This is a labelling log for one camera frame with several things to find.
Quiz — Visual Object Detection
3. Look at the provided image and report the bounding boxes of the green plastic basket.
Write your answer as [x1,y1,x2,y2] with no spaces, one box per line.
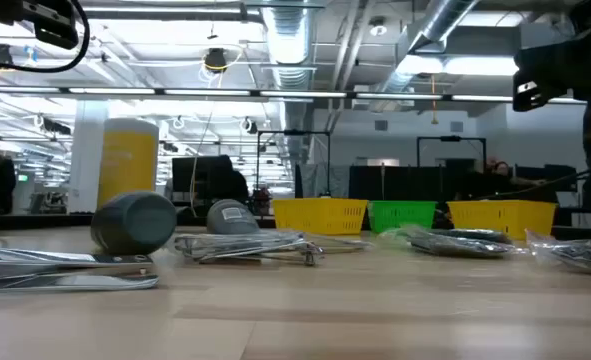
[368,200,439,234]

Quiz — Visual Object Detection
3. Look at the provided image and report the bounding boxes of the black item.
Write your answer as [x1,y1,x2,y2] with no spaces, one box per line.
[377,224,526,260]
[524,228,591,278]

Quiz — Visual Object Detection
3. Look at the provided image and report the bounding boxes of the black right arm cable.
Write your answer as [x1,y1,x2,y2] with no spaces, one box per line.
[502,159,591,200]

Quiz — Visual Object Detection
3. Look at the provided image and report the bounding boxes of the yellow plastic basket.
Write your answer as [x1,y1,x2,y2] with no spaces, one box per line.
[447,199,559,241]
[272,198,370,236]

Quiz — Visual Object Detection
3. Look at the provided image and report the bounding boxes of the bagged silver nail clipper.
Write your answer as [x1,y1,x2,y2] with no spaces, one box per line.
[174,232,306,256]
[197,244,325,267]
[318,236,375,252]

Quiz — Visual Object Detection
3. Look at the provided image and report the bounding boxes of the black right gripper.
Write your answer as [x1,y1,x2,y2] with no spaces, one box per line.
[512,0,591,113]

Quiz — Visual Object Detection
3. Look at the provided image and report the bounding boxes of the black background monitor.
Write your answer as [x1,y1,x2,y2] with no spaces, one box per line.
[171,154,234,204]

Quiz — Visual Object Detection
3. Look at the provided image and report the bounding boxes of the black background rig frame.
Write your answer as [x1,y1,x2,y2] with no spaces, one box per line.
[416,135,488,171]
[255,129,332,199]

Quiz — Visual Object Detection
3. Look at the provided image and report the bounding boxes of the yellow wipes canister white lid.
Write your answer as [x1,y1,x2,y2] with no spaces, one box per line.
[97,118,160,211]

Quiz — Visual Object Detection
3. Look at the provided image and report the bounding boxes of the black car key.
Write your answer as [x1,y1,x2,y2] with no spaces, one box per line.
[205,198,261,236]
[90,191,178,256]

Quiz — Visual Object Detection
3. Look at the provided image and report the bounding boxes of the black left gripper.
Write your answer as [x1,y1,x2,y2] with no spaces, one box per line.
[0,0,80,50]

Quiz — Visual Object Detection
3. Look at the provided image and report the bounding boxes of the unbagged silver nail clipper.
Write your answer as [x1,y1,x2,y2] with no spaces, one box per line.
[0,246,160,294]

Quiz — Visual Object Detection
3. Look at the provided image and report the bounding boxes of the black partition panel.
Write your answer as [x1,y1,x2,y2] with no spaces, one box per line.
[348,164,459,201]

